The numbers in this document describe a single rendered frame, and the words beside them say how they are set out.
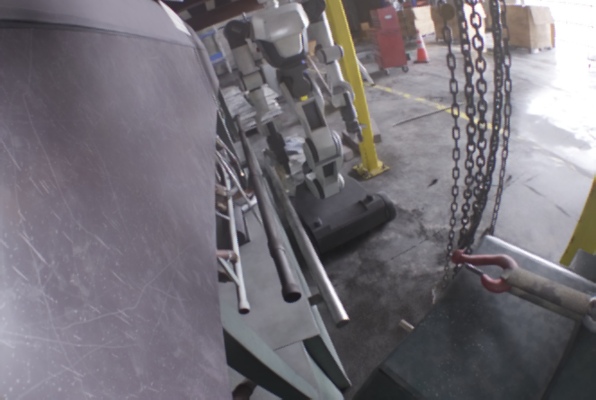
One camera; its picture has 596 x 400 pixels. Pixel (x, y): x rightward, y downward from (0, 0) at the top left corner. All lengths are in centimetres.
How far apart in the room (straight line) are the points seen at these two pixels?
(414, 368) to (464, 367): 7
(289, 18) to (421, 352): 131
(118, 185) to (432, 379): 40
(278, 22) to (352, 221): 112
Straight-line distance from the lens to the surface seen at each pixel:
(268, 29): 132
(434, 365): 41
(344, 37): 192
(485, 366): 42
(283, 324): 76
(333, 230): 154
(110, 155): 20
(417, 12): 998
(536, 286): 45
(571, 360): 44
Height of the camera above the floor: 123
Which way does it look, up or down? 30 degrees down
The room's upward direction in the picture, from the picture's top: 19 degrees counter-clockwise
